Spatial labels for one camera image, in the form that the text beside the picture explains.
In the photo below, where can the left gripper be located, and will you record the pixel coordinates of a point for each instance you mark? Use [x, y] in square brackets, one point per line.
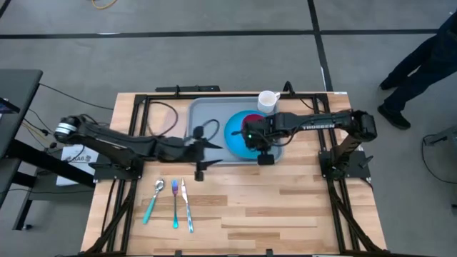
[185, 150]

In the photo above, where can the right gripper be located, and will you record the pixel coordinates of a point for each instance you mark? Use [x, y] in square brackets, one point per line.
[262, 137]

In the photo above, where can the blue plastic plate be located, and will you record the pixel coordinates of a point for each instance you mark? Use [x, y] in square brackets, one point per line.
[233, 142]

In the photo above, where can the magenta plastic bowl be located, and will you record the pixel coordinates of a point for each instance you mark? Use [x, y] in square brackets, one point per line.
[253, 117]

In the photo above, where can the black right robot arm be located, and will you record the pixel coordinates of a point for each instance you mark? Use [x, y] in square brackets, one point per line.
[321, 123]

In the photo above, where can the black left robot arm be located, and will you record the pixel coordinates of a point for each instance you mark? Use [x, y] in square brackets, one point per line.
[107, 137]

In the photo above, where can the grey plastic tray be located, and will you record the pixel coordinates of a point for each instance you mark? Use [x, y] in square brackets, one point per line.
[207, 107]

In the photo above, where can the white mug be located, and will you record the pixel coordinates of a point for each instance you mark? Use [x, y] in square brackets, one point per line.
[267, 101]

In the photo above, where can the black clamp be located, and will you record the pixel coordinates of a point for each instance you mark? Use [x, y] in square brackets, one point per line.
[287, 85]

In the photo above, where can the black flat bar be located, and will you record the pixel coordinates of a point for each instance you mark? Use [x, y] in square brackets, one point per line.
[189, 88]

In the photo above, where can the white paper sheet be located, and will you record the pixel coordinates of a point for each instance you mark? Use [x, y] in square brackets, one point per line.
[71, 171]

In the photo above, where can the black desk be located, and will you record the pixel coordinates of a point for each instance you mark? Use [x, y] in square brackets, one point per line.
[18, 93]

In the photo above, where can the person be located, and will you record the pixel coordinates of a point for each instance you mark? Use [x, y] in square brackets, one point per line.
[428, 60]

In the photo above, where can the black aluminium table frame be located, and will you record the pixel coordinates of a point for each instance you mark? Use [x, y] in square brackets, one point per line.
[164, 96]

